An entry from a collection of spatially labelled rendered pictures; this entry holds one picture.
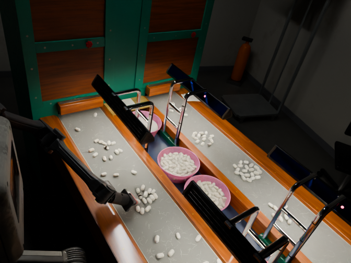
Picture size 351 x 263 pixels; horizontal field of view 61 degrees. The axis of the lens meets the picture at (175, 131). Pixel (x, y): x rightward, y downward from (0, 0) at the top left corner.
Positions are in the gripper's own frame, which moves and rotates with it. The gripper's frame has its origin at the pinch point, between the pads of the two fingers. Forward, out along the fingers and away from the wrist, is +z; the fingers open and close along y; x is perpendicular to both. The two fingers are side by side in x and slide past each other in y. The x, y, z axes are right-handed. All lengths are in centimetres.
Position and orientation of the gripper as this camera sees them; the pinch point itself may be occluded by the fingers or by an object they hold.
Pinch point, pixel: (136, 202)
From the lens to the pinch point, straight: 162.1
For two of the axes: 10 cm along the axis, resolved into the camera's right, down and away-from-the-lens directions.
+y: -5.7, -5.7, 5.9
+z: 5.1, 3.3, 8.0
